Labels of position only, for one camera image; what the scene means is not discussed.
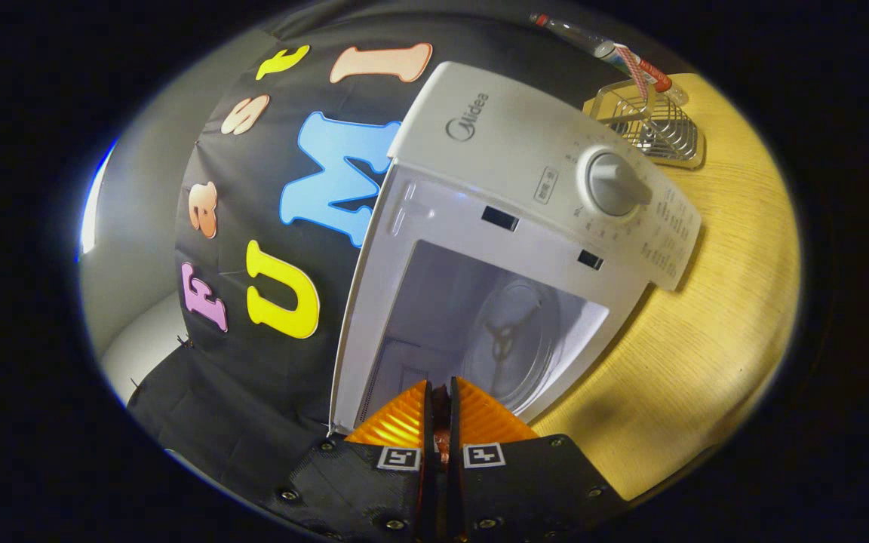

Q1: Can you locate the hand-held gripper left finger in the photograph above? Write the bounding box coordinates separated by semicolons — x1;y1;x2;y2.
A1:
257;379;435;543

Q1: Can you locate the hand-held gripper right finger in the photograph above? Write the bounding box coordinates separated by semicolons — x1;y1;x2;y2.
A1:
450;377;631;543

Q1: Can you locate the reddish brown meat strip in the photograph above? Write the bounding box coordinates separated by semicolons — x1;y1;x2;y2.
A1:
431;385;452;465

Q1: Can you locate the glass turntable plate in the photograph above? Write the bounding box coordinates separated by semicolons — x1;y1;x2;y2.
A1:
459;279;560;393

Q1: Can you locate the black backdrop cloth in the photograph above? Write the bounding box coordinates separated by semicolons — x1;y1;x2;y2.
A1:
127;4;631;514

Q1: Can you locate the striped drinking straw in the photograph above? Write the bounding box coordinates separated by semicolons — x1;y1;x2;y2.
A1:
616;44;658;103

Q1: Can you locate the clear plastic bottle red label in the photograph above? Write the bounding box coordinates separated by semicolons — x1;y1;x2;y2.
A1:
529;11;688;106

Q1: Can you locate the metal wire holder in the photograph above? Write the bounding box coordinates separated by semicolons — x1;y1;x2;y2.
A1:
582;79;705;170

